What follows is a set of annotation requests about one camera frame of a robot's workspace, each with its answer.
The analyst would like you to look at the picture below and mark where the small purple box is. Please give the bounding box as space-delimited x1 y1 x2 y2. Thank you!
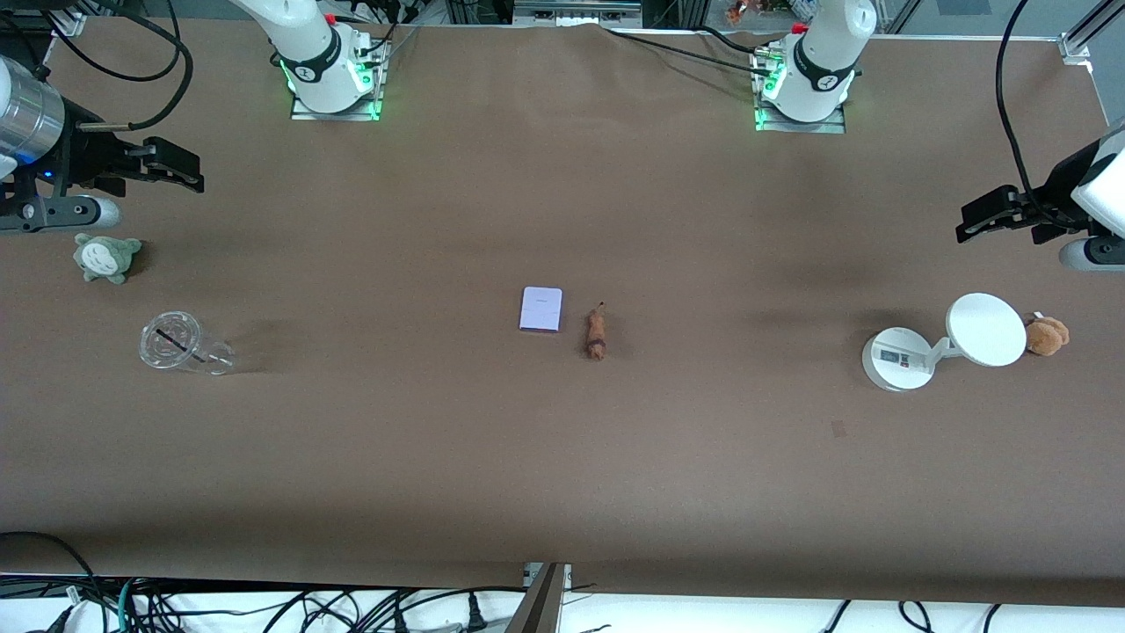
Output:
519 287 564 334

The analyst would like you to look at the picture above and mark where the brown lion statue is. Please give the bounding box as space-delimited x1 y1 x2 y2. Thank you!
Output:
584 302 609 361

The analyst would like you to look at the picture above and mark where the grey green plush toy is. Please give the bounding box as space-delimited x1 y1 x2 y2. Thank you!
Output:
73 232 143 285

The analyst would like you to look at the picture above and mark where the white round desk lamp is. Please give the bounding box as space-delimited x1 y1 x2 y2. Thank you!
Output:
861 292 1028 393

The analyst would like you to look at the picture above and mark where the brown bear plush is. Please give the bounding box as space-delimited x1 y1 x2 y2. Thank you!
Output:
1025 312 1071 358

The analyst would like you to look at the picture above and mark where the clear plastic cup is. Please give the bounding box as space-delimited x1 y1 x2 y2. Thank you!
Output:
139 310 237 377

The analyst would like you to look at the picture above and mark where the brown table cover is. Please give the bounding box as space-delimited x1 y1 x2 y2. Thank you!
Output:
0 18 1125 608

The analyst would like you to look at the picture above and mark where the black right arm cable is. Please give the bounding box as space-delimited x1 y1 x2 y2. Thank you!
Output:
33 0 195 133

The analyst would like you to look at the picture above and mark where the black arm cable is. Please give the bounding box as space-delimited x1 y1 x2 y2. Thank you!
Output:
33 0 195 133
994 0 1084 231

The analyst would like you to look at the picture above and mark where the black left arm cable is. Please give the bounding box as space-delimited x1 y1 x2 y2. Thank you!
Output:
994 0 1084 231

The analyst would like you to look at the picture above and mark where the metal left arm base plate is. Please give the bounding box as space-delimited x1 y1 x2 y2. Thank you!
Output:
753 48 847 135

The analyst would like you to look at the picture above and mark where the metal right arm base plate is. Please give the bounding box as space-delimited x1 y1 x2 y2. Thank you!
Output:
290 42 388 123

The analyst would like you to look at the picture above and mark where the black cable across table edge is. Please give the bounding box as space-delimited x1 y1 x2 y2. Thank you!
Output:
605 26 770 73

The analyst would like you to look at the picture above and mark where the black looped floor cable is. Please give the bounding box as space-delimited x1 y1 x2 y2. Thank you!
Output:
0 531 108 633

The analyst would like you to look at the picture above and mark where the aluminium frame post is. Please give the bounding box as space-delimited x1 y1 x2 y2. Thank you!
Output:
504 562 574 633

